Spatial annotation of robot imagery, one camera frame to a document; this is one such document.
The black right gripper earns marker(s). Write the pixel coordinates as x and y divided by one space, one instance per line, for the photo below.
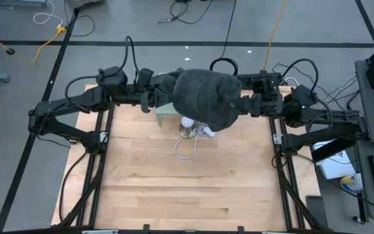
271 104

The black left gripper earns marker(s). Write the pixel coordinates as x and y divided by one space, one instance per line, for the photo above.
151 97

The dark charcoal baseball cap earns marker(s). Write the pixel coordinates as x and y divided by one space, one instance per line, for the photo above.
206 97
170 81

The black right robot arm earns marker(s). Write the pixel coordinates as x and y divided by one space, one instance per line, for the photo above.
330 117

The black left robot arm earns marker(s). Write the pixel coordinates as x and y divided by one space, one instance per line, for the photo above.
63 107

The green perforated metal stand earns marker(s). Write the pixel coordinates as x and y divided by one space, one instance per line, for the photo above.
166 112

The silver mounting plate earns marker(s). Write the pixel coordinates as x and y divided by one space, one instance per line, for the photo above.
277 139

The brass lamp with white bulb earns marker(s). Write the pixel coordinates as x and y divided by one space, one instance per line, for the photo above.
187 122

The black desk crossbar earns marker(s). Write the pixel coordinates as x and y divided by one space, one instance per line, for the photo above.
333 150

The white paper box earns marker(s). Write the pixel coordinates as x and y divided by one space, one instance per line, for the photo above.
336 165

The grey floor object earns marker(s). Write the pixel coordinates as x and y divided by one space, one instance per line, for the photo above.
83 2

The black phone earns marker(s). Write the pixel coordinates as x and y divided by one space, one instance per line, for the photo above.
317 211

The white yellow blue container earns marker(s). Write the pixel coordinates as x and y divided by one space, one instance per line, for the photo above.
352 182

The black aluminium table frame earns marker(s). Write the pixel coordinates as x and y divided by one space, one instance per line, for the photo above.
272 126

